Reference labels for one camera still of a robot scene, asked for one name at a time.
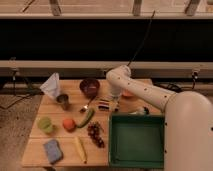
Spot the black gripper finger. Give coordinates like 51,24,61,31
109,100,113,110
114,102,120,112

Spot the striped eraser block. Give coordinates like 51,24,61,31
98,99,110,111

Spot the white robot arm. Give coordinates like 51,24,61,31
106,65,213,171

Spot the metal cup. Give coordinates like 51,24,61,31
56,94,70,110

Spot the green plastic cup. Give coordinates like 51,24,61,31
37,117,53,134

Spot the orange bowl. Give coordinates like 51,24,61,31
122,90,134,98

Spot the green cucumber toy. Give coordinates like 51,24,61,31
77,108,95,128

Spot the dark maroon bowl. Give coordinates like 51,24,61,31
79,78,100,98

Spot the small white black toy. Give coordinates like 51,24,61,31
134,106,149,115

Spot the metal spoon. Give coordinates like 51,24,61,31
79,96,95,113

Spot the purple grape bunch toy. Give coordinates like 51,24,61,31
87,122,105,148

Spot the green plastic tray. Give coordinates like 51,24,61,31
108,114,164,169

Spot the orange fruit toy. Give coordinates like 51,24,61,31
62,118,76,132

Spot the yellow banana toy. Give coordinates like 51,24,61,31
74,137,87,163

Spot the white crumpled cloth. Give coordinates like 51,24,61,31
40,73,61,99

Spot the blue sponge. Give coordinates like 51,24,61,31
43,139,63,164

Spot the black cable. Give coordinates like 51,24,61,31
125,9,157,68

